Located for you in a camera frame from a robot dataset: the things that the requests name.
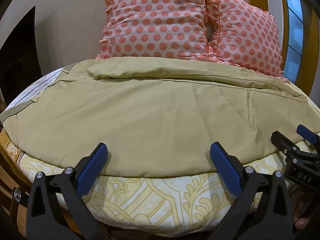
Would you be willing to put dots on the glass window pane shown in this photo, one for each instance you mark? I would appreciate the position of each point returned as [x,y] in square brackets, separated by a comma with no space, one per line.
[293,30]

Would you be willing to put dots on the person's right hand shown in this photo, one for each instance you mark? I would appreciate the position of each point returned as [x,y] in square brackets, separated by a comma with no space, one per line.
[301,217]

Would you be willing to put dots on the yellow patterned bed sheet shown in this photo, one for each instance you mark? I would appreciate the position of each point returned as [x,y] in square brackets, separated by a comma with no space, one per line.
[150,200]

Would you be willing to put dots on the pink polka dot pillow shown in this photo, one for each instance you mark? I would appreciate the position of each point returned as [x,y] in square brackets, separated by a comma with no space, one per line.
[160,22]
[247,37]

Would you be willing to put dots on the olive green blanket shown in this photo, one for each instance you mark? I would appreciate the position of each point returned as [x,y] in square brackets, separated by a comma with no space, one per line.
[155,120]

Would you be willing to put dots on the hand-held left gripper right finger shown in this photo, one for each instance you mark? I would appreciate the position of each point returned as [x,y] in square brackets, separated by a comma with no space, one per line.
[226,170]

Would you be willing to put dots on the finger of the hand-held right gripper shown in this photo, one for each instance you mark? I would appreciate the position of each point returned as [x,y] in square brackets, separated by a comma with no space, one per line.
[306,132]
[282,141]

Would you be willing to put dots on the metal bolt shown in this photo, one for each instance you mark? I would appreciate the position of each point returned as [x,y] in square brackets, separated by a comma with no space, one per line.
[17,195]

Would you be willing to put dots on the dark wooden cabinet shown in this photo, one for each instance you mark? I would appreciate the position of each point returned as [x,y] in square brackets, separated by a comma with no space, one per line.
[20,62]

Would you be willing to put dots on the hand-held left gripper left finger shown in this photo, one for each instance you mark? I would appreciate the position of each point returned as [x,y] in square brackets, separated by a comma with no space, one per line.
[92,166]

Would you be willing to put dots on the wooden bed frame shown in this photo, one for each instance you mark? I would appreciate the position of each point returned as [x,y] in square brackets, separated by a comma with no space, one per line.
[10,180]

